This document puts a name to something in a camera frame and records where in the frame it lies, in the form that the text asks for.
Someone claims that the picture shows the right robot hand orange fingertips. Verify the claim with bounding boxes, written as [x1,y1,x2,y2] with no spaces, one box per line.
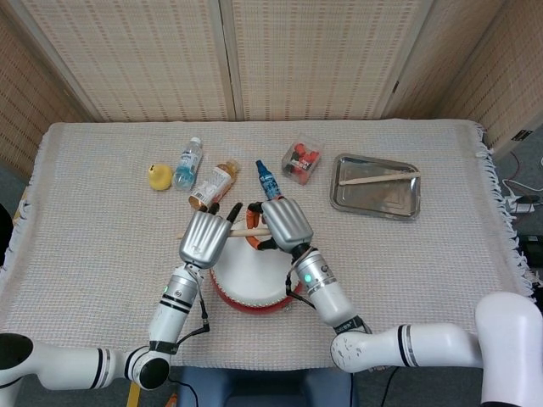
[246,197,315,255]

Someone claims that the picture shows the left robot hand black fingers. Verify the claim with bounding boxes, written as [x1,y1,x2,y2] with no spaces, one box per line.
[177,202,244,270]

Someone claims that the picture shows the wooden drumstick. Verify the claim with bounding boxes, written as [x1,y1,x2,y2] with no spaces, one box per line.
[339,171,423,186]
[176,227,272,241]

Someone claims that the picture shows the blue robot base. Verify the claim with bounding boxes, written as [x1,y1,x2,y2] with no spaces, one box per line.
[177,365,357,407]

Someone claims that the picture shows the red drum white skin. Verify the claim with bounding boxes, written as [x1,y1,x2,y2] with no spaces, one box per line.
[208,216,307,315]

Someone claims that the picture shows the grey textured tablecloth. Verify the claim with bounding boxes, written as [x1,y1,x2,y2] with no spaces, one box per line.
[0,119,543,370]

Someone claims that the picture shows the small blue spray bottle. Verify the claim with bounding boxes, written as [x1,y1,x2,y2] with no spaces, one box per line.
[255,159,286,203]

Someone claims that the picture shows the orange juice bottle white label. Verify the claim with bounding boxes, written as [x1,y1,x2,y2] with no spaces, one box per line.
[188,159,239,215]

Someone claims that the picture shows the clear box red black parts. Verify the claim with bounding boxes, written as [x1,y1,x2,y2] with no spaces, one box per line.
[281,134,326,187]

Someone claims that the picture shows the yellow pear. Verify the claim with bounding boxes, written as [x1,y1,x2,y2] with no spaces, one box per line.
[147,163,174,192]

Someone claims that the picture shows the clear water bottle blue label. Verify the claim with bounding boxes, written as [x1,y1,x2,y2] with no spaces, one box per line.
[172,136,204,192]

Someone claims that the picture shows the steel rectangular tray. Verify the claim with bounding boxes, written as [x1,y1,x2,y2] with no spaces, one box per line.
[329,153,422,222]

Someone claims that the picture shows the woven bamboo folding screen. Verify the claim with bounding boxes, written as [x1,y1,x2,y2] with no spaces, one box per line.
[0,0,543,179]

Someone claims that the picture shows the white power strip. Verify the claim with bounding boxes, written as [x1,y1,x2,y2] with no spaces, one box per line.
[507,197,536,215]

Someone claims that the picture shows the right arm wrist cable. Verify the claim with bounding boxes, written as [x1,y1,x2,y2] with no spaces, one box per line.
[284,249,317,309]

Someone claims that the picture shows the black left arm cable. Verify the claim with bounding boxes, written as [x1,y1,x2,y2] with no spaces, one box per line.
[176,277,212,345]

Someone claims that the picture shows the black floor cable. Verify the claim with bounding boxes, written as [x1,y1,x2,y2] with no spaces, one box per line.
[379,365,402,407]

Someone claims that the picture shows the red cable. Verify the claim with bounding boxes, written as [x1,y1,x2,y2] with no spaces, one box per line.
[507,150,526,184]

